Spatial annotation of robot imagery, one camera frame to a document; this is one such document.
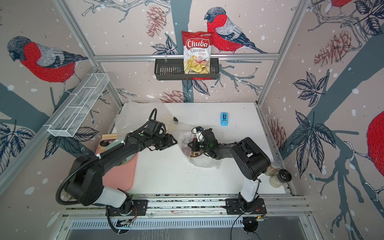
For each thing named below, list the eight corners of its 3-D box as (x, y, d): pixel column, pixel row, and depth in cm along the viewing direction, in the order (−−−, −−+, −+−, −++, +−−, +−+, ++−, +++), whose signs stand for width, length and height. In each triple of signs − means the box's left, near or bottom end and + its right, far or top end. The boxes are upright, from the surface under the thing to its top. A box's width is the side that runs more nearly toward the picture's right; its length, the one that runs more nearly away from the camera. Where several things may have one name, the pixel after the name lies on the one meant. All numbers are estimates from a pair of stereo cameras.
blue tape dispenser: (221, 125, 109) (221, 122, 106) (219, 115, 115) (220, 112, 112) (228, 125, 109) (229, 122, 106) (226, 115, 115) (227, 112, 112)
